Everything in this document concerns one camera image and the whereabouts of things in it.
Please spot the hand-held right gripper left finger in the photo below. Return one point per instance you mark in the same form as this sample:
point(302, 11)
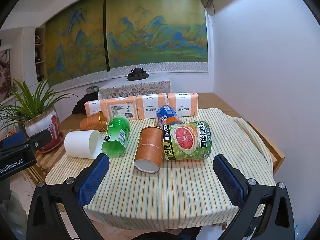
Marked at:
point(93, 177)

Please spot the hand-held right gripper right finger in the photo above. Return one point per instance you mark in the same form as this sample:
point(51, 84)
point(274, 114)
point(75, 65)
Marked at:
point(228, 177)

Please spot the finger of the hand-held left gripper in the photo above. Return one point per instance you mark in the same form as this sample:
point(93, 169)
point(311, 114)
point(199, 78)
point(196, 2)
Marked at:
point(37, 140)

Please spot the orange paper cup white base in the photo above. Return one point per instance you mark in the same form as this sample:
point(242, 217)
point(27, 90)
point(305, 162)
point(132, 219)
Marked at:
point(148, 150)

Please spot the orange paper cup gold inside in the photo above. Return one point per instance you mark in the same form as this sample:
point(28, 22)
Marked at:
point(90, 123)

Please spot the white red flowerpot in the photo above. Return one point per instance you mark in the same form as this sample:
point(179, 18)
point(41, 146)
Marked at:
point(41, 126)

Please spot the brown flowerpot saucer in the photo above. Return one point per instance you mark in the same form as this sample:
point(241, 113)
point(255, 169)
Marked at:
point(55, 143)

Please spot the striped wooden board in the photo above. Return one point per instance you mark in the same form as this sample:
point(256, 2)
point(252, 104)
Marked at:
point(46, 161)

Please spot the green spider plant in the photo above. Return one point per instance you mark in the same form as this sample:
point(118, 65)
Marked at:
point(30, 102)

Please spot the green plastic bottle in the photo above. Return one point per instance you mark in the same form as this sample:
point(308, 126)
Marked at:
point(116, 136)

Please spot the grapefruit label drink bottle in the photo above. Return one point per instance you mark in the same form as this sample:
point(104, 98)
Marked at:
point(187, 140)

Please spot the black bag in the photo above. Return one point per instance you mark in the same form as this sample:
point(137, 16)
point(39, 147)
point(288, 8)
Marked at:
point(83, 103)

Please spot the orange tissue pack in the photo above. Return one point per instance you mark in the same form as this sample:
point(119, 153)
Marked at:
point(93, 107)
point(183, 103)
point(151, 106)
point(122, 108)

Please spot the striped yellow tablecloth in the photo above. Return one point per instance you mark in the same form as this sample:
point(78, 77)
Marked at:
point(160, 195)

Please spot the green paper bag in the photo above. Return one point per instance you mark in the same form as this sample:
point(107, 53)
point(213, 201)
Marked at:
point(92, 89)

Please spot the blue label orange soda bottle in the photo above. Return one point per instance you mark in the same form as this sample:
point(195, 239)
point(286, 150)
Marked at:
point(167, 115)

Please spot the low table with patterned cloth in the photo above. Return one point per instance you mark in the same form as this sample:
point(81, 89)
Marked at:
point(135, 88)

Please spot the dark tea tray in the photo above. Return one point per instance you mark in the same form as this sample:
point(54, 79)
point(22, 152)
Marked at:
point(138, 77)

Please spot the dark teapot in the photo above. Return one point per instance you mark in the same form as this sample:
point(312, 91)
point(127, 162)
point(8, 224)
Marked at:
point(137, 70)

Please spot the red flower wall picture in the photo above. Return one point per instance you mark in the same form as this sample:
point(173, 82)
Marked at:
point(4, 75)

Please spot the wall shelf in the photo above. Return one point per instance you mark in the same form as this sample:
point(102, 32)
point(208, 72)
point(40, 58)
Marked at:
point(40, 55)

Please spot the landscape wall painting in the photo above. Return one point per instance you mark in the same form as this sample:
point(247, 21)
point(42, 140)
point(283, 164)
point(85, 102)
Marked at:
point(155, 30)

